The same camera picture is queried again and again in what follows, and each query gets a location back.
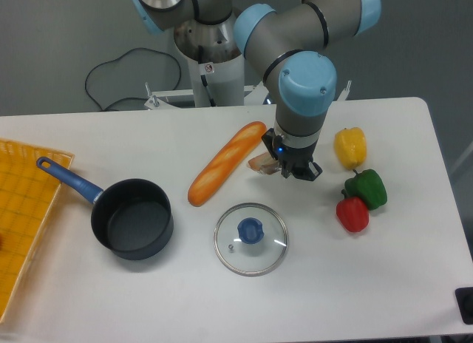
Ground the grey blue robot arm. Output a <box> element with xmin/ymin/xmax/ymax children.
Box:
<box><xmin>132</xmin><ymin>0</ymin><xmax>381</xmax><ymax>181</ymax></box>

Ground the black corner device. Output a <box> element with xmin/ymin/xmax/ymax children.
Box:
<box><xmin>455</xmin><ymin>287</ymin><xmax>473</xmax><ymax>325</ymax></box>

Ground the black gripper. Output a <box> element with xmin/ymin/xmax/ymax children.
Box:
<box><xmin>261</xmin><ymin>128</ymin><xmax>321</xmax><ymax>181</ymax></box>

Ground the dark blue saucepan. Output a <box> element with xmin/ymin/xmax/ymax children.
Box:
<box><xmin>36</xmin><ymin>157</ymin><xmax>174</xmax><ymax>260</ymax></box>

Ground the glass pot lid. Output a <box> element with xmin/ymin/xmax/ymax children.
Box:
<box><xmin>213</xmin><ymin>203</ymin><xmax>289</xmax><ymax>276</ymax></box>

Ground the orange baguette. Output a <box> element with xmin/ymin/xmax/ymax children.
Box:
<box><xmin>188</xmin><ymin>121</ymin><xmax>267</xmax><ymax>207</ymax></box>

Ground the black cable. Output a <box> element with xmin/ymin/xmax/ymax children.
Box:
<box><xmin>84</xmin><ymin>47</ymin><xmax>183</xmax><ymax>112</ymax></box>

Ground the green bell pepper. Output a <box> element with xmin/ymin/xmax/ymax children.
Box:
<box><xmin>344</xmin><ymin>169</ymin><xmax>388</xmax><ymax>211</ymax></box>

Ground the toast slice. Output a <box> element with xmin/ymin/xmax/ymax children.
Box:
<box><xmin>248</xmin><ymin>152</ymin><xmax>281</xmax><ymax>175</ymax></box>

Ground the yellow woven basket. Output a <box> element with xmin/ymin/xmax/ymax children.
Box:
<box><xmin>1</xmin><ymin>138</ymin><xmax>75</xmax><ymax>322</ymax></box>

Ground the red bell pepper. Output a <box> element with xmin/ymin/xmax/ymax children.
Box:
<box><xmin>336</xmin><ymin>189</ymin><xmax>370</xmax><ymax>233</ymax></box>

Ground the yellow bell pepper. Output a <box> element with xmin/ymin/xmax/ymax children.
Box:
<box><xmin>333</xmin><ymin>127</ymin><xmax>367</xmax><ymax>170</ymax></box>

